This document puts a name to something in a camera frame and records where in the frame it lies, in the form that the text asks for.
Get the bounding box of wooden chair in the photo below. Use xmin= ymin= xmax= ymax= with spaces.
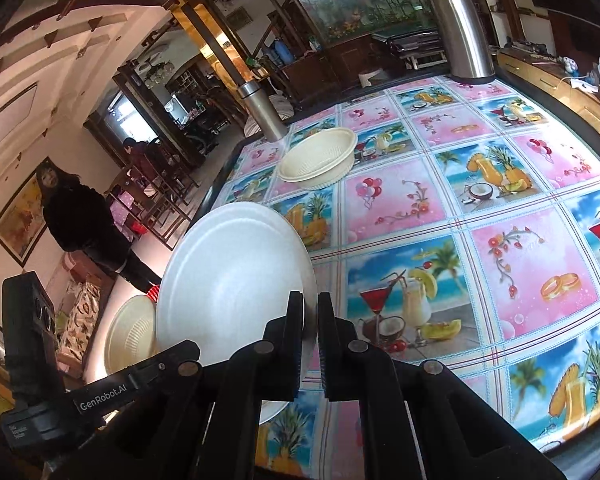
xmin=105 ymin=164 xmax=182 ymax=252

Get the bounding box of printed sofa cloth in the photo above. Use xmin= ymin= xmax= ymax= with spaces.
xmin=55 ymin=279 xmax=104 ymax=367

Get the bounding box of striped round cushion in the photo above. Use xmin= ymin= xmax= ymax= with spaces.
xmin=244 ymin=94 xmax=294 ymax=137

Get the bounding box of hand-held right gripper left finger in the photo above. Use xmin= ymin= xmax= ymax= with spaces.
xmin=55 ymin=290 xmax=306 ymax=480

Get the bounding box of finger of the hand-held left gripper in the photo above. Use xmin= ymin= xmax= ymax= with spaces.
xmin=130 ymin=340 xmax=201 ymax=391

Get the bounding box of large cream ribbed bowl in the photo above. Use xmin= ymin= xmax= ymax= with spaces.
xmin=103 ymin=293 xmax=159 ymax=377

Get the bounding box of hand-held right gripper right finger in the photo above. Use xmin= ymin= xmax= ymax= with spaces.
xmin=318 ymin=292 xmax=566 ymax=480

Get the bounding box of dark wooden display cabinet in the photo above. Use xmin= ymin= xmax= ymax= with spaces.
xmin=111 ymin=56 xmax=182 ymax=127

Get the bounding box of gold pillar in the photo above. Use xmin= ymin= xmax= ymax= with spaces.
xmin=169 ymin=0 xmax=247 ymax=92

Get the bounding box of framed wall painting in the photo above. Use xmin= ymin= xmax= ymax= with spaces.
xmin=0 ymin=170 xmax=49 ymax=267

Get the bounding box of wooden sideboard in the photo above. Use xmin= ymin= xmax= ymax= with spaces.
xmin=496 ymin=46 xmax=600 ymax=147

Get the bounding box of small white foam bowl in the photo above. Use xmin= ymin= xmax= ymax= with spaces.
xmin=155 ymin=202 xmax=319 ymax=426

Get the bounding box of large steel thermos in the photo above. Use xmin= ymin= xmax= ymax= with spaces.
xmin=421 ymin=0 xmax=497 ymax=84

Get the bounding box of dark metal frame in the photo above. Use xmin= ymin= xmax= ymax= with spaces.
xmin=371 ymin=26 xmax=449 ymax=69

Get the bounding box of printed plastic tablecloth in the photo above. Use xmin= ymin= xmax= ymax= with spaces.
xmin=195 ymin=75 xmax=600 ymax=480

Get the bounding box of small steel thermos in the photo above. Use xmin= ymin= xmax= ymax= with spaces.
xmin=236 ymin=82 xmax=287 ymax=144

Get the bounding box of small cream ribbed bowl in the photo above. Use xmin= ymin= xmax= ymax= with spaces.
xmin=277 ymin=127 xmax=359 ymax=191

